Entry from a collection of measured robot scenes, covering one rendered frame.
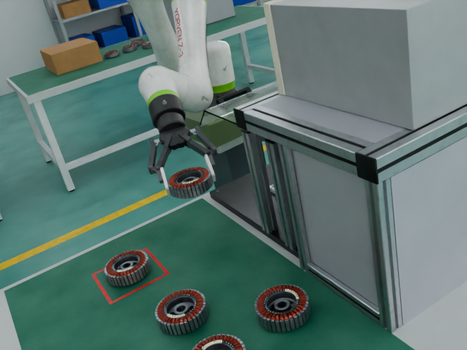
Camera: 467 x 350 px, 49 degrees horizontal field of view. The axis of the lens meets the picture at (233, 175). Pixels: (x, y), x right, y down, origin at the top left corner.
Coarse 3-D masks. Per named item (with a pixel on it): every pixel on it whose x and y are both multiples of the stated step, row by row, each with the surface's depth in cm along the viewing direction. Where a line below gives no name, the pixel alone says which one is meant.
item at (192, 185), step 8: (192, 168) 132; (200, 168) 131; (176, 176) 130; (184, 176) 132; (192, 176) 130; (200, 176) 131; (208, 176) 127; (168, 184) 128; (176, 184) 126; (184, 184) 125; (192, 184) 124; (200, 184) 124; (208, 184) 126; (176, 192) 125; (184, 192) 125; (192, 192) 125; (200, 192) 126
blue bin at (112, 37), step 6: (102, 30) 721; (108, 30) 709; (114, 30) 706; (120, 30) 711; (96, 36) 722; (102, 36) 700; (108, 36) 705; (114, 36) 709; (120, 36) 713; (126, 36) 718; (102, 42) 709; (108, 42) 707; (114, 42) 711
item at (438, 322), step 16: (208, 192) 163; (176, 208) 158; (224, 208) 152; (144, 224) 153; (240, 224) 142; (272, 240) 132; (288, 256) 125; (464, 288) 103; (0, 304) 132; (448, 304) 100; (464, 304) 99; (0, 320) 126; (416, 320) 98; (432, 320) 98; (448, 320) 97; (464, 320) 96; (0, 336) 120; (16, 336) 119; (400, 336) 96; (416, 336) 95; (432, 336) 94; (448, 336) 93; (464, 336) 93
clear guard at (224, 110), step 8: (264, 88) 141; (272, 88) 140; (240, 96) 139; (248, 96) 138; (256, 96) 137; (224, 104) 136; (232, 104) 135; (240, 104) 133; (208, 112) 134; (216, 112) 132; (224, 112) 130; (232, 112) 129; (208, 120) 142; (232, 120) 124
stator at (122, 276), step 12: (132, 252) 134; (144, 252) 133; (108, 264) 131; (120, 264) 133; (132, 264) 130; (144, 264) 128; (108, 276) 127; (120, 276) 126; (132, 276) 126; (144, 276) 129
